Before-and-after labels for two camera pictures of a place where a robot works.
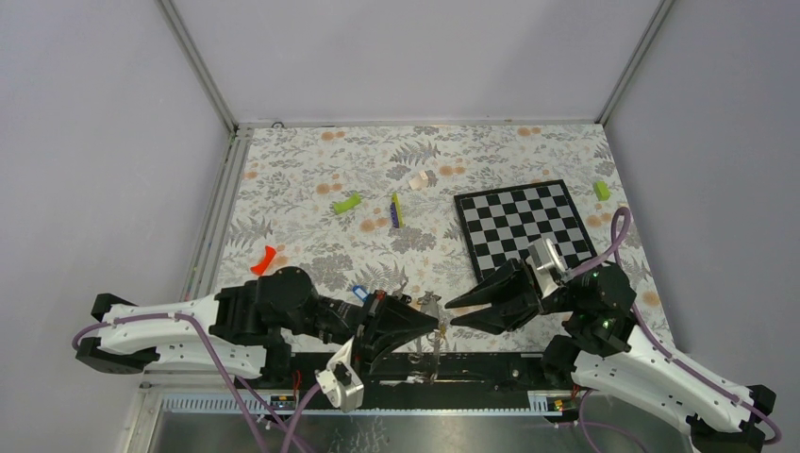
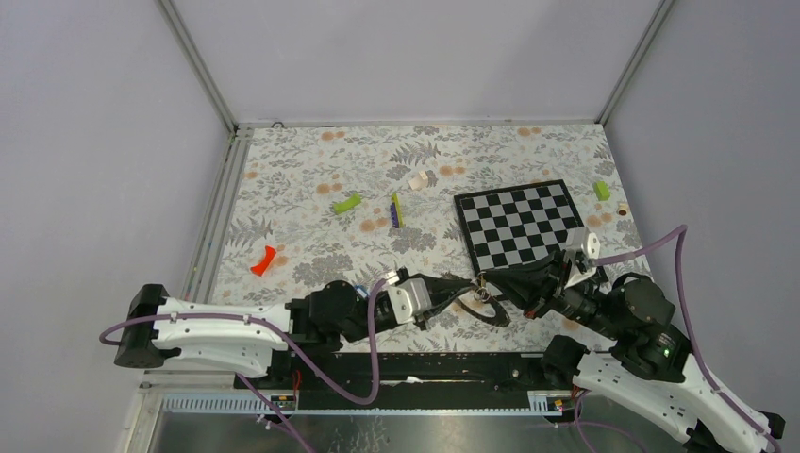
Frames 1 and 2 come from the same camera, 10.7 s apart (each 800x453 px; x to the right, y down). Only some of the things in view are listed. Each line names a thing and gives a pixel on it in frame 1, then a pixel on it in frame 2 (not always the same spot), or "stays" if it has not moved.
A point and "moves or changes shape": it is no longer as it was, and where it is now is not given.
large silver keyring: [423, 364] moves or changes shape
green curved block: [341, 208] stays
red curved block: [260, 268] stays
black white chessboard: [502, 224] stays
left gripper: [384, 323] to [441, 291]
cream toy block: [420, 180] stays
